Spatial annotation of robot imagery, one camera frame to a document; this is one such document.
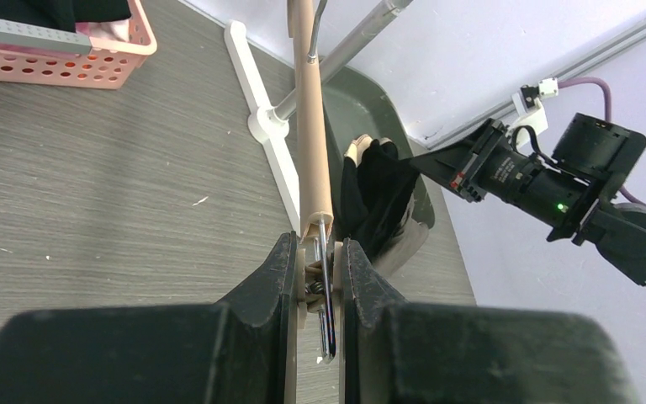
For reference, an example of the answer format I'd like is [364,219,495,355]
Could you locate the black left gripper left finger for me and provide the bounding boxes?
[0,233,298,403]

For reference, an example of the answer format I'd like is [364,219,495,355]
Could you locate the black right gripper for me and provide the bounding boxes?
[410,119,575,228]

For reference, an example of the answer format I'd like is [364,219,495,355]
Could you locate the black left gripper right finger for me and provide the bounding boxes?
[340,239,641,403]

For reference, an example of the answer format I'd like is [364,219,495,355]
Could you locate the black underwear with beige waistband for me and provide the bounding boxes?
[336,134,420,262]

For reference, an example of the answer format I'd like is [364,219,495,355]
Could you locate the beige clip hanger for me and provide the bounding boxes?
[288,1,336,364]

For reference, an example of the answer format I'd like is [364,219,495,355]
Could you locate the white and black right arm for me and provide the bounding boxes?
[409,114,646,288]

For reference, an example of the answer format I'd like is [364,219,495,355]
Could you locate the grey-green plastic tub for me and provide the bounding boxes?
[322,67,436,230]

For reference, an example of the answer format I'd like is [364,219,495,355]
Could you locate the white and metal clothes rack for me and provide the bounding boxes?
[224,0,415,232]

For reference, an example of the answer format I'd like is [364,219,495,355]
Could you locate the pink perforated plastic basket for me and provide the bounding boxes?
[0,1,157,89]

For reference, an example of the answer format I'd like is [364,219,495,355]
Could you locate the black clothes in basket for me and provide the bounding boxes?
[0,0,132,32]

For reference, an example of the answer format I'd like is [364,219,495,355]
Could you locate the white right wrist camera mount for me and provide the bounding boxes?
[507,77,559,147]

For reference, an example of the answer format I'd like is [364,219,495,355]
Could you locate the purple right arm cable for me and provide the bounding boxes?
[557,77,646,231]

